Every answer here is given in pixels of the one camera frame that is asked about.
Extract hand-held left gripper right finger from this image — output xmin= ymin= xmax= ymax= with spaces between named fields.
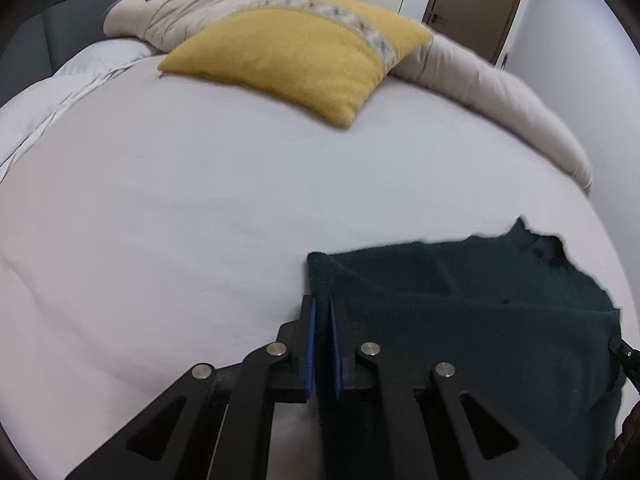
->
xmin=330 ymin=295 xmax=581 ymax=480

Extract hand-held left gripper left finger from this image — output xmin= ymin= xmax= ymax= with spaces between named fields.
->
xmin=65 ymin=294 xmax=318 ymax=480

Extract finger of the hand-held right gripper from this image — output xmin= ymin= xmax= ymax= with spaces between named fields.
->
xmin=608 ymin=335 xmax=640 ymax=397

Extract dark green cloth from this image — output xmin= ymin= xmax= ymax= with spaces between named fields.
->
xmin=306 ymin=216 xmax=626 ymax=480

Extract bed with white sheet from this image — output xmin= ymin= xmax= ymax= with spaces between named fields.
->
xmin=0 ymin=35 xmax=632 ymax=480

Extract beige duvet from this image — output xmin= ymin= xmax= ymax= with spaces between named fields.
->
xmin=102 ymin=0 xmax=594 ymax=196

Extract yellow cushion with patterned band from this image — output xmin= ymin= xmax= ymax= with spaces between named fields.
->
xmin=157 ymin=0 xmax=435 ymax=129

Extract brown door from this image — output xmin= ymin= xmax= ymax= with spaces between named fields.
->
xmin=422 ymin=0 xmax=529 ymax=67

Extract grey padded headboard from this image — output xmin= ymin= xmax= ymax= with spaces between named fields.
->
xmin=10 ymin=0 xmax=137 ymax=82

